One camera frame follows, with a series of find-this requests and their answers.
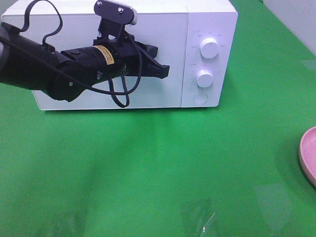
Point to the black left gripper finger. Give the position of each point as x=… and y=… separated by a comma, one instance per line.
x=148, y=50
x=154, y=69

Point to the white microwave knob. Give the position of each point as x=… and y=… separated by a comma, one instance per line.
x=204, y=78
x=209, y=47

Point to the round door release button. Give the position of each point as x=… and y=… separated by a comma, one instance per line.
x=200, y=98

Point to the pink round plate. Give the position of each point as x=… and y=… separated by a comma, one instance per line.
x=307, y=154

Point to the white microwave door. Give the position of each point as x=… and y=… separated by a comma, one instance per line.
x=164, y=30

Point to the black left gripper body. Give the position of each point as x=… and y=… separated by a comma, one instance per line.
x=131, y=58

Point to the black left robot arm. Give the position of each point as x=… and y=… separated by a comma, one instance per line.
x=65, y=75

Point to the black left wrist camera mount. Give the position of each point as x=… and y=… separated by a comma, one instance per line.
x=114, y=17

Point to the white microwave oven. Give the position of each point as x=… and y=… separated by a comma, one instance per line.
x=205, y=18

